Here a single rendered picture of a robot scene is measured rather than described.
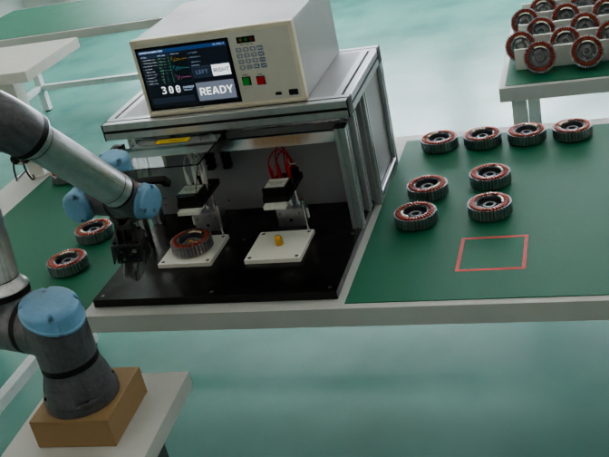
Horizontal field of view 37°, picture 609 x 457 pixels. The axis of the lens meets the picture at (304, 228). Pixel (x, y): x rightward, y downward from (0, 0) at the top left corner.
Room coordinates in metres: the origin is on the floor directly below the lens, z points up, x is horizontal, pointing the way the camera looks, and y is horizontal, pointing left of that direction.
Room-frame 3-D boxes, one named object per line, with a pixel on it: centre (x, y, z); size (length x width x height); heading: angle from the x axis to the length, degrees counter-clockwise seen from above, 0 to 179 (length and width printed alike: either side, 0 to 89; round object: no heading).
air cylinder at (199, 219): (2.32, 0.25, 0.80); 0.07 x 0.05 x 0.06; 70
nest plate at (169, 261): (2.18, 0.30, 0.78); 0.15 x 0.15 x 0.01; 70
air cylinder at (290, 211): (2.24, 0.02, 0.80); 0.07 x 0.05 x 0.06; 70
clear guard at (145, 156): (2.19, 0.29, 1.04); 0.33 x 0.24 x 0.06; 160
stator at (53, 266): (2.30, 0.66, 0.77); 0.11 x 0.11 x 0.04
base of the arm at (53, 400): (1.56, 0.51, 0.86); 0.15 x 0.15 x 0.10
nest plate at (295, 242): (2.10, 0.07, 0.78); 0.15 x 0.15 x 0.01; 70
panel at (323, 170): (2.38, 0.10, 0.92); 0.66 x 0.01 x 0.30; 70
